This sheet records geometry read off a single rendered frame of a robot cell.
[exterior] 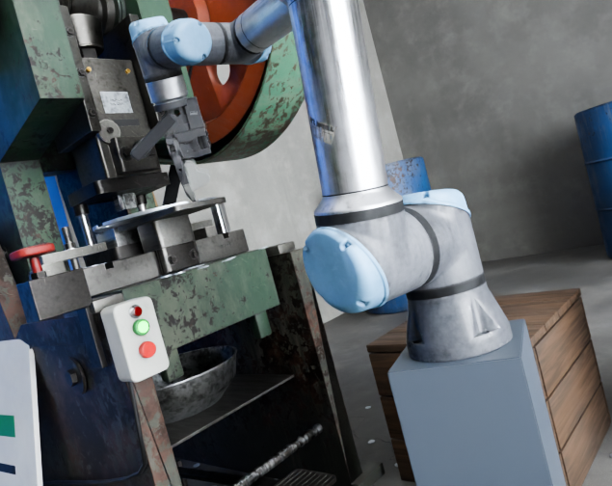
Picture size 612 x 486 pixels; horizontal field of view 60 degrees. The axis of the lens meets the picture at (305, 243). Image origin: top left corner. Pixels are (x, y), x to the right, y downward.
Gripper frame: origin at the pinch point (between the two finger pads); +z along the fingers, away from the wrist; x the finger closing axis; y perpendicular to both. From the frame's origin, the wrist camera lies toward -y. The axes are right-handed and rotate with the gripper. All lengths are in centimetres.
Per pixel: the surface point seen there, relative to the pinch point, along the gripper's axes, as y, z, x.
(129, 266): -16.2, 10.7, -3.0
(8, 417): -57, 41, 3
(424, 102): 167, 47, 307
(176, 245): -6.2, 10.6, 2.5
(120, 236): -19.0, 7.4, 9.8
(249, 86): 19.7, -16.7, 34.9
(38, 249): -24.3, -3.3, -22.7
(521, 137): 213, 78, 244
